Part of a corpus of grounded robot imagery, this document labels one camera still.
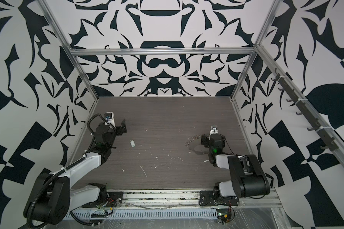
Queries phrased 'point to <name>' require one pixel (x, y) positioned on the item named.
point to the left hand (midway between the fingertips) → (114, 117)
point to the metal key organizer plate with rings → (202, 149)
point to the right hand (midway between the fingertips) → (214, 134)
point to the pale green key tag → (132, 143)
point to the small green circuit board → (223, 215)
